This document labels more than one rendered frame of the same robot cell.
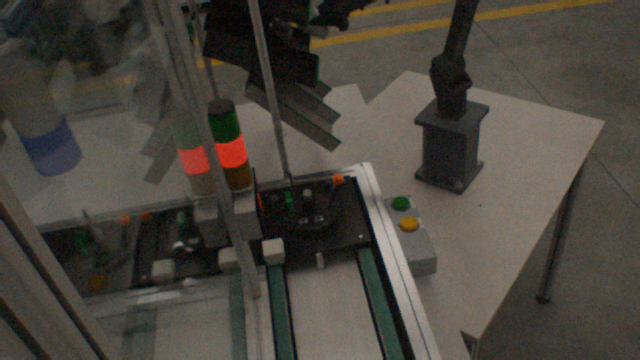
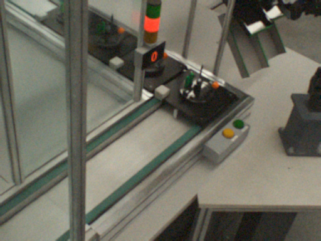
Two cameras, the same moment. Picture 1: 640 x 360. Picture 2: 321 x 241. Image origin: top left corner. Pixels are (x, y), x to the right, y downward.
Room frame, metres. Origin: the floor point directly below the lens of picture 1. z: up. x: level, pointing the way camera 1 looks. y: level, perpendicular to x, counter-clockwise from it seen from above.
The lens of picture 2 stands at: (-0.37, -0.76, 2.23)
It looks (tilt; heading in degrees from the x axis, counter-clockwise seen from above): 40 degrees down; 39
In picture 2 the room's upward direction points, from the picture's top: 6 degrees clockwise
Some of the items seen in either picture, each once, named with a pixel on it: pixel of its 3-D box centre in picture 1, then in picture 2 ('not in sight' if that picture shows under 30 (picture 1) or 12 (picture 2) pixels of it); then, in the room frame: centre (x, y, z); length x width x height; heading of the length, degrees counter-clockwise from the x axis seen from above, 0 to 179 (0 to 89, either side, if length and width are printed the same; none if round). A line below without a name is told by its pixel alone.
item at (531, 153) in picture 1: (432, 170); (294, 136); (1.16, -0.36, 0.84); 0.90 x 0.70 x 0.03; 136
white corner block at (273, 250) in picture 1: (273, 252); (162, 93); (0.83, 0.10, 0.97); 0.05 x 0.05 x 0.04; 2
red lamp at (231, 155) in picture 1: (229, 147); (152, 22); (0.74, 0.12, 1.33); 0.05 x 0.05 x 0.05
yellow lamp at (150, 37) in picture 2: (236, 170); (150, 34); (0.74, 0.12, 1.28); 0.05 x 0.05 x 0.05
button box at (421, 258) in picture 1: (408, 234); (226, 139); (0.85, -0.21, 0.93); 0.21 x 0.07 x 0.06; 2
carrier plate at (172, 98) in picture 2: (311, 217); (195, 95); (0.93, 0.00, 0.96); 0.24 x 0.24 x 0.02; 2
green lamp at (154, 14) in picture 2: (223, 122); (153, 9); (0.74, 0.12, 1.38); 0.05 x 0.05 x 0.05
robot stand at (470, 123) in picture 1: (450, 143); (306, 125); (1.12, -0.40, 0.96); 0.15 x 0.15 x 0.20; 46
